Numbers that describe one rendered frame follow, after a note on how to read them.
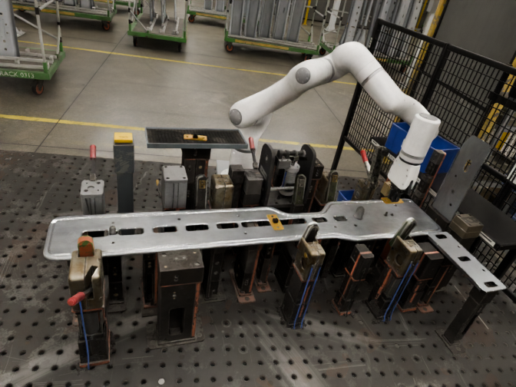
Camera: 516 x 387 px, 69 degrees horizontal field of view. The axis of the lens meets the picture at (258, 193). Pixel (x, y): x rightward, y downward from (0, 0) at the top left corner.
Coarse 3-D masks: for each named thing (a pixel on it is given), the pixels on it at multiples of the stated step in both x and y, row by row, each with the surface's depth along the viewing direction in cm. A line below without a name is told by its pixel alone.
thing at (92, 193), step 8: (88, 184) 122; (96, 184) 123; (88, 192) 119; (96, 192) 120; (88, 200) 119; (96, 200) 120; (104, 200) 129; (88, 208) 121; (96, 208) 122; (104, 208) 126; (88, 232) 127; (96, 232) 128; (104, 264) 136; (104, 272) 138
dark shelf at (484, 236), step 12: (384, 144) 200; (432, 192) 166; (468, 192) 169; (468, 204) 159; (480, 204) 161; (492, 204) 163; (480, 216) 153; (492, 216) 154; (504, 216) 156; (492, 228) 146; (504, 228) 148; (492, 240) 140; (504, 240) 140
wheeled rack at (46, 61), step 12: (36, 0) 378; (36, 12) 383; (60, 24) 473; (60, 36) 479; (24, 48) 473; (36, 48) 482; (60, 48) 487; (0, 60) 425; (12, 60) 431; (24, 60) 434; (36, 60) 437; (48, 60) 441; (60, 60) 468; (0, 72) 404; (12, 72) 406; (24, 72) 409; (36, 72) 413; (48, 72) 419; (36, 84) 421
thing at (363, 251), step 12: (360, 252) 127; (348, 264) 134; (360, 264) 127; (348, 276) 135; (360, 276) 130; (348, 288) 135; (336, 300) 142; (348, 300) 138; (336, 312) 141; (348, 312) 141
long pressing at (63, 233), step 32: (64, 224) 114; (96, 224) 116; (128, 224) 118; (160, 224) 121; (192, 224) 124; (288, 224) 132; (320, 224) 135; (352, 224) 138; (384, 224) 142; (64, 256) 103
